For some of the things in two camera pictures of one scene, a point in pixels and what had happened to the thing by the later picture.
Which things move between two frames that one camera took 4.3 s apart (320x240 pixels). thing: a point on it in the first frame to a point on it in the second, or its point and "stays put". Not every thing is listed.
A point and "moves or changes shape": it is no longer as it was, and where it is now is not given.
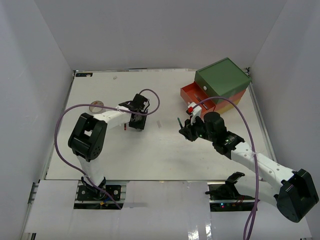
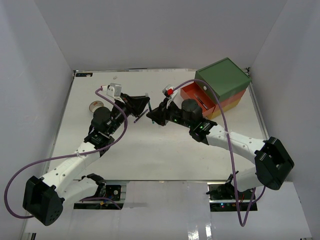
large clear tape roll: [96, 109] stays put
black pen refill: [200, 100] stays put
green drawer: [205, 88] stays put
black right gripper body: [197, 130] to [174, 114]
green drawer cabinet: [223, 79] stays put
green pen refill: [180, 124] moves or changes shape
